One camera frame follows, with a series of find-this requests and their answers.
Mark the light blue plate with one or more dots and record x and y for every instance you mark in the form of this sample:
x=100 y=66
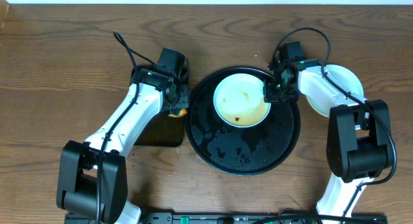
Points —
x=239 y=100
x=321 y=95

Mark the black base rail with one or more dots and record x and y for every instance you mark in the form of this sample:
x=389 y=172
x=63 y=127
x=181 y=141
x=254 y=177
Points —
x=283 y=218

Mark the green and yellow sponge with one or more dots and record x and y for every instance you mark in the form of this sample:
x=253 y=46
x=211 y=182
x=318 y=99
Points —
x=178 y=113

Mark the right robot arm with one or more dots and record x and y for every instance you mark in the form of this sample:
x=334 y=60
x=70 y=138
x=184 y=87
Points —
x=360 y=149

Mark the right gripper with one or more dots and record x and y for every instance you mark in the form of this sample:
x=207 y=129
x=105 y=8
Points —
x=270 y=96

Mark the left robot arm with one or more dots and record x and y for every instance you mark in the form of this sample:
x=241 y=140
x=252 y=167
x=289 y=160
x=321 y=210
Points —
x=92 y=180

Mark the black round tray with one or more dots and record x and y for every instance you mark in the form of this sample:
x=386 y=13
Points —
x=240 y=151

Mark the black rectangular tray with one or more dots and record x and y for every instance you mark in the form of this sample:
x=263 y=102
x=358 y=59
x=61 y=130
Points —
x=162 y=130

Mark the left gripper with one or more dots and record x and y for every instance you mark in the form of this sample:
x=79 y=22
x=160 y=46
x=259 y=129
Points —
x=182 y=101

